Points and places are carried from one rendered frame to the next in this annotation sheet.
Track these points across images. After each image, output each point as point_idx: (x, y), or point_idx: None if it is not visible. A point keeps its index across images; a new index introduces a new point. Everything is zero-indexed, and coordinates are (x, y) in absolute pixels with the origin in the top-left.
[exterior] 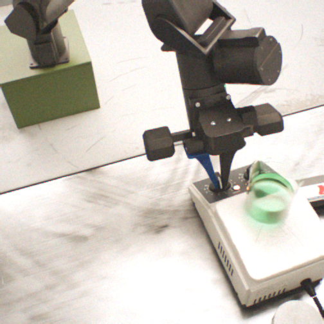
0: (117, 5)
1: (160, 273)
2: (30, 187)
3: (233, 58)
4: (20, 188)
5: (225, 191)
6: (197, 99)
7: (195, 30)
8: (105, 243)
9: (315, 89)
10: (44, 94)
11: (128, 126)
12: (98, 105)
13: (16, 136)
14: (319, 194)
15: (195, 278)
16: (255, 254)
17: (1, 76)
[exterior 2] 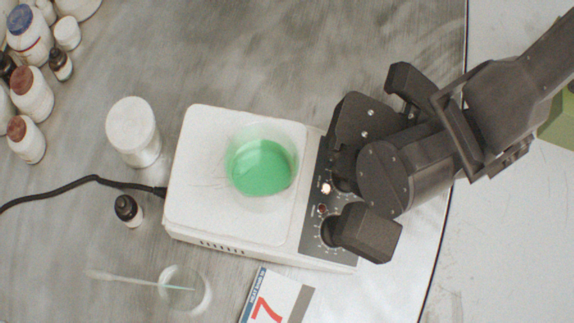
0: None
1: (291, 66)
2: (464, 14)
3: (411, 132)
4: (467, 8)
5: (330, 172)
6: (417, 119)
7: (471, 110)
8: (362, 36)
9: None
10: None
11: (501, 153)
12: (538, 134)
13: (529, 38)
14: (260, 297)
15: (260, 98)
16: (213, 125)
17: None
